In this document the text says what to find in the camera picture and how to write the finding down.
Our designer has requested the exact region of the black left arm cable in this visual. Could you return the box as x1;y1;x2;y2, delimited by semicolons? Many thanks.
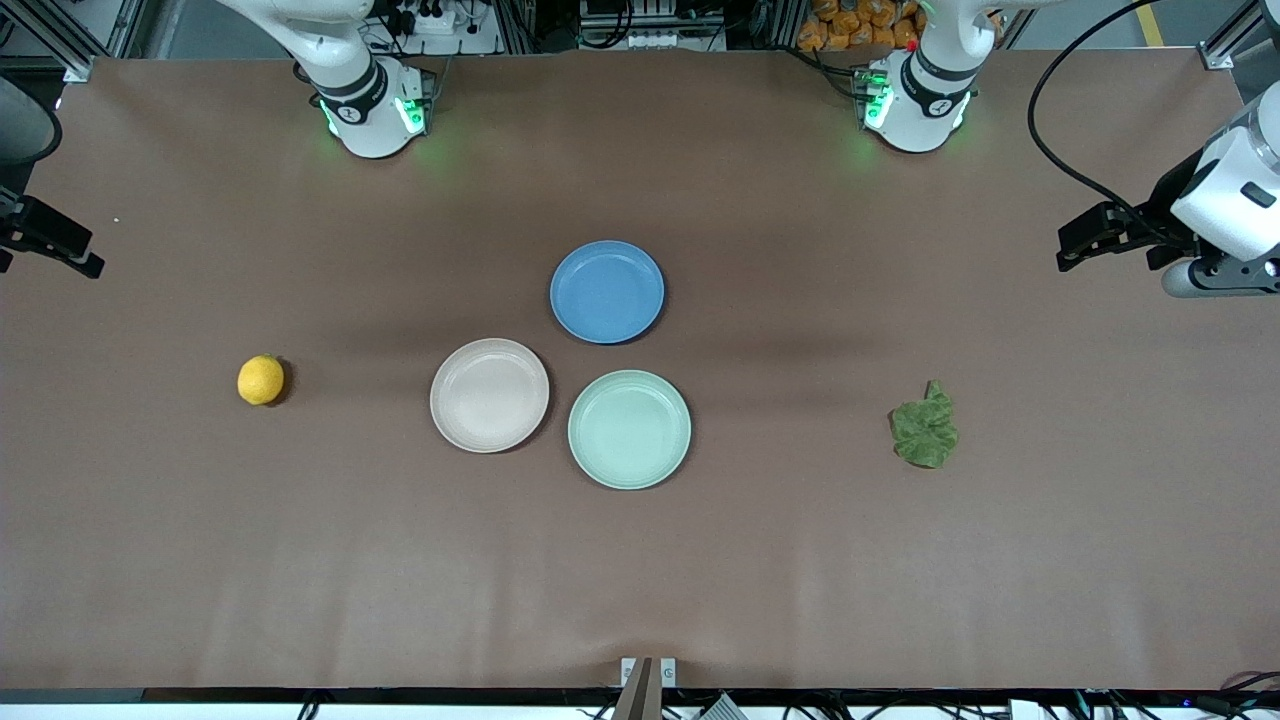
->
1028;0;1171;236

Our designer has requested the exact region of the yellow lemon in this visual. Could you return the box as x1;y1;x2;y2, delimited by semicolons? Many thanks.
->
236;353;286;407

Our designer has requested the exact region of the pale beige round plate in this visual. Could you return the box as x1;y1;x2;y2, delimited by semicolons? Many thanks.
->
429;337;551;455

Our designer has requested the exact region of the green lettuce leaf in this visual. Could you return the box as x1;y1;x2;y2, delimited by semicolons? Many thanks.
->
889;379;960;470

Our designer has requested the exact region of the brown post with white brackets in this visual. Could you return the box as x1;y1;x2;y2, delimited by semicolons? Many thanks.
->
612;656;678;720

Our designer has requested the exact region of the pale green round plate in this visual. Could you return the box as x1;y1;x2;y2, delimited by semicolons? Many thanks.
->
567;369;693;491

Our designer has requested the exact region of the box of orange packets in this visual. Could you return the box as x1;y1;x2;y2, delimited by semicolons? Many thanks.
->
797;0;926;53

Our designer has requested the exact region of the aluminium frame profile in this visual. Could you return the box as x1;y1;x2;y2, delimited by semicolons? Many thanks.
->
0;0;151;84
1200;0;1280;71

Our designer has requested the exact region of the white power strip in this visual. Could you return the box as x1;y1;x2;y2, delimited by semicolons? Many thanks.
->
385;0;473;37

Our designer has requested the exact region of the blue round plate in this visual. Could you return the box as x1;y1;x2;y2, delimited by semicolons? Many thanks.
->
549;239;666;346

